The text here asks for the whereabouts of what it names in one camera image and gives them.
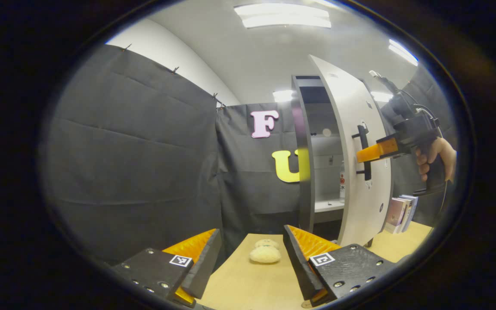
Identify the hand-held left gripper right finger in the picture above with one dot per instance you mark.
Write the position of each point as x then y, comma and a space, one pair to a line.
302, 267

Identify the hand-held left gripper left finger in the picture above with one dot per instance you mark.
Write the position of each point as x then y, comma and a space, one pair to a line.
203, 267

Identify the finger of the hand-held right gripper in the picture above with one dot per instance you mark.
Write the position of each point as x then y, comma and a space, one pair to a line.
377, 151

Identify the clear plastic bottle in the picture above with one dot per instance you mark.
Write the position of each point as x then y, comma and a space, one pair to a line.
342, 187

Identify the white cabinet door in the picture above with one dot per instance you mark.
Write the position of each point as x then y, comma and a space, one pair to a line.
347, 99

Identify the dark grey cabinet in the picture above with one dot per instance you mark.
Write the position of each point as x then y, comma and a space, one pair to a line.
305, 172

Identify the cream plush toy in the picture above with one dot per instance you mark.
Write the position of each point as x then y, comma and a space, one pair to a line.
265, 254

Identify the ceiling light panel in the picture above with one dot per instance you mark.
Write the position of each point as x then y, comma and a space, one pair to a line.
381, 96
403, 51
282, 15

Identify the white book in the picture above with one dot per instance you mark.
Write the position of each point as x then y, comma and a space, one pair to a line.
407, 211

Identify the pale blue book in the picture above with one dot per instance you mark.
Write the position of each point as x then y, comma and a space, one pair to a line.
414, 206

